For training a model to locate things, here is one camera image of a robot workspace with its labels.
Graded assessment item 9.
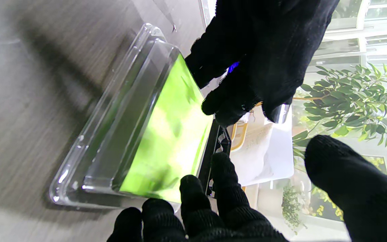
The clear lid with green paper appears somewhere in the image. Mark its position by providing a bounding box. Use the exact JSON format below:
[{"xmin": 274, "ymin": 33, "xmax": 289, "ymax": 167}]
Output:
[{"xmin": 49, "ymin": 23, "xmax": 215, "ymax": 209}]

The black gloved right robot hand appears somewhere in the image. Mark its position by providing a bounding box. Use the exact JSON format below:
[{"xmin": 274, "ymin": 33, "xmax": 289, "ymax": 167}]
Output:
[{"xmin": 106, "ymin": 134, "xmax": 387, "ymax": 242}]

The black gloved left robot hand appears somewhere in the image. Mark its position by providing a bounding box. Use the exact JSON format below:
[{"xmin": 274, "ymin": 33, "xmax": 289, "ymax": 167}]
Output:
[{"xmin": 184, "ymin": 0, "xmax": 340, "ymax": 128}]

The black plastic ridged tray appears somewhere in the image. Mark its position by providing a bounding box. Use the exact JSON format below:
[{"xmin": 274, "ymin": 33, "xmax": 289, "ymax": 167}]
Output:
[{"xmin": 198, "ymin": 120, "xmax": 232, "ymax": 198}]

